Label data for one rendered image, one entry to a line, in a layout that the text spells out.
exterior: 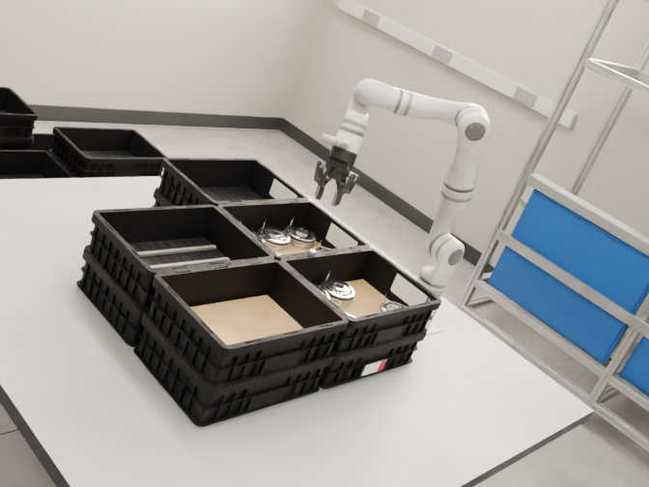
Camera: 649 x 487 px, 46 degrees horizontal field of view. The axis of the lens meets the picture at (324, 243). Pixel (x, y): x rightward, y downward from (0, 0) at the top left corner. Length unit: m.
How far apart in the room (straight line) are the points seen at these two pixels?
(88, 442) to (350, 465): 0.59
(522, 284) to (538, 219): 0.34
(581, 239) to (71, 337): 2.59
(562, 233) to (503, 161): 1.25
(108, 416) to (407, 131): 4.03
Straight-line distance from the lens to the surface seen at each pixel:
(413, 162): 5.42
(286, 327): 1.99
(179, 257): 2.14
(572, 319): 3.93
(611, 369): 3.89
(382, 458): 1.93
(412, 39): 5.43
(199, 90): 5.64
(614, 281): 3.82
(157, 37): 5.28
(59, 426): 1.72
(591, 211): 3.83
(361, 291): 2.30
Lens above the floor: 1.84
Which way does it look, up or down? 24 degrees down
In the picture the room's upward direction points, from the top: 21 degrees clockwise
